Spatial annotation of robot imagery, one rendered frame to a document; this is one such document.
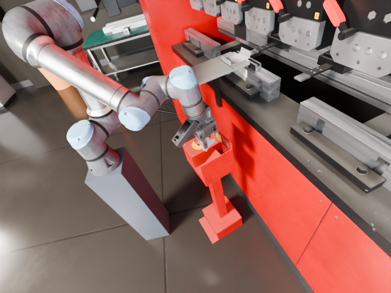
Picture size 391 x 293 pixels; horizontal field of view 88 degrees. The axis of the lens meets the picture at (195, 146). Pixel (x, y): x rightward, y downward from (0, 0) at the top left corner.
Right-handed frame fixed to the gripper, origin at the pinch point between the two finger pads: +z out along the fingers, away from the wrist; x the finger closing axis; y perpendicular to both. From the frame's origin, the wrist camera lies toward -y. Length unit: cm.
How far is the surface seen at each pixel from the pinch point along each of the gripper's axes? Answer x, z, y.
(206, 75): 25.3, -14.5, 20.6
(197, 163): 4.4, 11.1, -4.2
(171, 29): 113, -11, 41
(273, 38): 27, -13, 61
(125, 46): 395, 63, 30
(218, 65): 28.4, -13.8, 29.3
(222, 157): -5.0, 5.1, 4.9
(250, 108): 4.9, -1.3, 28.3
